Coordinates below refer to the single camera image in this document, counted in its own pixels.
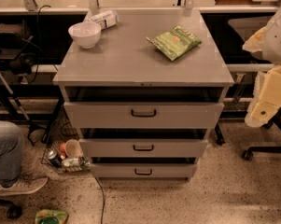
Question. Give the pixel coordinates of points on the grey bottom drawer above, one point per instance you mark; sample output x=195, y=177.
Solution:
x=141, y=168

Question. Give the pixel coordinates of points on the grey drawer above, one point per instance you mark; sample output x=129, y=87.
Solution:
x=143, y=143
x=143, y=115
x=141, y=168

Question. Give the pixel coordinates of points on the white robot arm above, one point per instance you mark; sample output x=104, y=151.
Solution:
x=267, y=89

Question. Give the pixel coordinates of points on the grey drawer cabinet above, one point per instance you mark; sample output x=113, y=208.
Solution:
x=125, y=67

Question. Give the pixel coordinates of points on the grey top drawer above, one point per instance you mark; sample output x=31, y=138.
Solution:
x=143, y=115

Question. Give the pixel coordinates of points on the grey middle drawer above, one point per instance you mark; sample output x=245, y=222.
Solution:
x=143, y=143

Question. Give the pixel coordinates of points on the green snack bag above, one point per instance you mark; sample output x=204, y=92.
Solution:
x=176, y=42

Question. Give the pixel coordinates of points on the beige cup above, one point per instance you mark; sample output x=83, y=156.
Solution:
x=73, y=148

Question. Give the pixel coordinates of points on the green white bottle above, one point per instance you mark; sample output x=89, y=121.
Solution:
x=75, y=164

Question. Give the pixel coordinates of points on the orange fruit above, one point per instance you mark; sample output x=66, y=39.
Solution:
x=62, y=147

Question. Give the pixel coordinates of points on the white bowl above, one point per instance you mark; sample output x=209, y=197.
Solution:
x=85, y=34

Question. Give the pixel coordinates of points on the white packaged item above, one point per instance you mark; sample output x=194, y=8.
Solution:
x=106, y=19

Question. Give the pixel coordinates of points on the soda can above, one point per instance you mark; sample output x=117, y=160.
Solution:
x=54, y=158

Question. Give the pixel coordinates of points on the person leg in jeans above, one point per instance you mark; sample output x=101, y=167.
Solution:
x=11, y=142

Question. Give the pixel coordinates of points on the white sneaker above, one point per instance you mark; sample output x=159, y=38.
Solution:
x=24, y=187

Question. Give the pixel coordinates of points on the green bag on floor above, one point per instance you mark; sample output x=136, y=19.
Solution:
x=47, y=216

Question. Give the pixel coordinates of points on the black equipment on left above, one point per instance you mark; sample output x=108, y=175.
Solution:
x=14, y=39

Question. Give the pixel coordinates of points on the black chair caster left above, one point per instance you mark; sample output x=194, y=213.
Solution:
x=13, y=211

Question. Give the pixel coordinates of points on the wire basket on floor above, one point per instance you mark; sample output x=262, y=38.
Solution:
x=60, y=132

